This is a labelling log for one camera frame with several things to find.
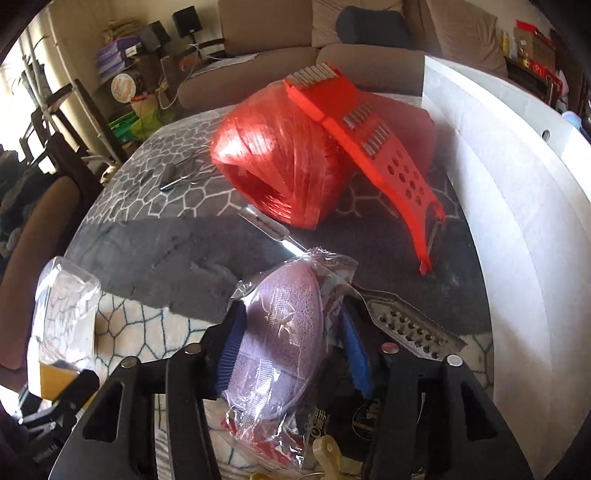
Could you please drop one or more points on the yellow plastic clip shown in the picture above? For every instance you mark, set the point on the yellow plastic clip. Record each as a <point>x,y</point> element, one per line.
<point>328,456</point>

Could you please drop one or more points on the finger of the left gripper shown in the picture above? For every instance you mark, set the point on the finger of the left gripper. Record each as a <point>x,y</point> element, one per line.
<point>69,387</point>

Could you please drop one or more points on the red raffia string ball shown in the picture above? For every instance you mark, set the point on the red raffia string ball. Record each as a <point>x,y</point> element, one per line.
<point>280,160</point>

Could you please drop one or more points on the dark red pouch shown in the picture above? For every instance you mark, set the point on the dark red pouch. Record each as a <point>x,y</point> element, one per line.
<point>412,124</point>

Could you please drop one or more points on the black speaker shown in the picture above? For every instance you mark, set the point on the black speaker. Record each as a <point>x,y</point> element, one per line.
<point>187,22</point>

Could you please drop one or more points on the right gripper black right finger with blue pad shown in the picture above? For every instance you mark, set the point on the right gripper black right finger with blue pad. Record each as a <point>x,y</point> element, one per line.
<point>436,421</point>

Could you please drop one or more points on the wire metal tongs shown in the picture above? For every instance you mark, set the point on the wire metal tongs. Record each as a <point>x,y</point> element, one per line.
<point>177,172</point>

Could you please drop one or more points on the small metal grater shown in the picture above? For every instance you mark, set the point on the small metal grater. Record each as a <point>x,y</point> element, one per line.
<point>396,317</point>

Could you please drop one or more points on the dark blue lumbar cushion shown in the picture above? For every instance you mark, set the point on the dark blue lumbar cushion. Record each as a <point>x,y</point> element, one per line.
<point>386,28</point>

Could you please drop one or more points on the brown sofa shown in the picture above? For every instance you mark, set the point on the brown sofa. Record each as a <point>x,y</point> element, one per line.
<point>267,40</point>

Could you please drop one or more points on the white coat stand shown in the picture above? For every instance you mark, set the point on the white coat stand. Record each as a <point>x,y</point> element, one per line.
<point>33,75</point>

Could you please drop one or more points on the red plastic grater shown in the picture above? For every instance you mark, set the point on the red plastic grater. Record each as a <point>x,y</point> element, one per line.
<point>329,98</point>

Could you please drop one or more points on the white cardboard box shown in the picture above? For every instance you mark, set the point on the white cardboard box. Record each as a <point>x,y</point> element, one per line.
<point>521,173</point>

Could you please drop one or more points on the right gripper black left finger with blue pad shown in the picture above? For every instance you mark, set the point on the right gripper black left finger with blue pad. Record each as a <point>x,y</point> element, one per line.
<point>116,436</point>

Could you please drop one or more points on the purple sponge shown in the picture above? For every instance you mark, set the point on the purple sponge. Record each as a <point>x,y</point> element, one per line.
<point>292,322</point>

